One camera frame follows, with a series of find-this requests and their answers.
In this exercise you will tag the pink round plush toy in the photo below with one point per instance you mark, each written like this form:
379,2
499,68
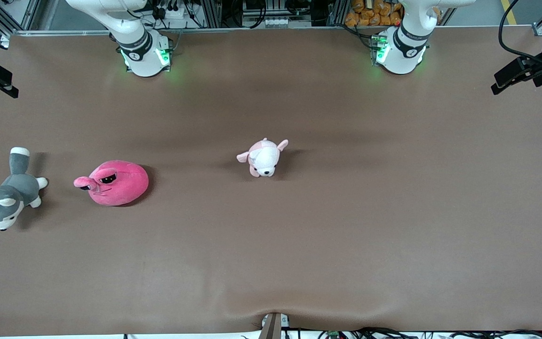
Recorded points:
120,186

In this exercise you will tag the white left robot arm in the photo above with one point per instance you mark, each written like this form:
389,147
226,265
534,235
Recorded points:
405,47

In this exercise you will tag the grey white plush husky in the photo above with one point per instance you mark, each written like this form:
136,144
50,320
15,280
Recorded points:
12,193

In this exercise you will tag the orange snack bags pile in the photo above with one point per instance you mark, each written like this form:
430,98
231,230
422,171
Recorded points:
370,14

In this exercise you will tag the white power strip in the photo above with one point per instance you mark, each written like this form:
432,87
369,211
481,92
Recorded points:
172,12

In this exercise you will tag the black equipment rack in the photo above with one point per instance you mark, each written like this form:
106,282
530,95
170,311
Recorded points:
308,9

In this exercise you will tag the white connector strip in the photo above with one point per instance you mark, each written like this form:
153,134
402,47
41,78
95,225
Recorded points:
276,21

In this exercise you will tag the white pink plush dog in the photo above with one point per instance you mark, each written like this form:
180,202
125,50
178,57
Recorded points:
264,162

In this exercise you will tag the brown table cover mat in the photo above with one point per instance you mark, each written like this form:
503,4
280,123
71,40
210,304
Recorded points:
271,245

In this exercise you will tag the short aluminium frame post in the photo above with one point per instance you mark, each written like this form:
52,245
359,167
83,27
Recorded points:
211,12

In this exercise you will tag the metal table clamp bracket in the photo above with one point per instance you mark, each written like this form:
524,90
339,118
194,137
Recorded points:
273,327

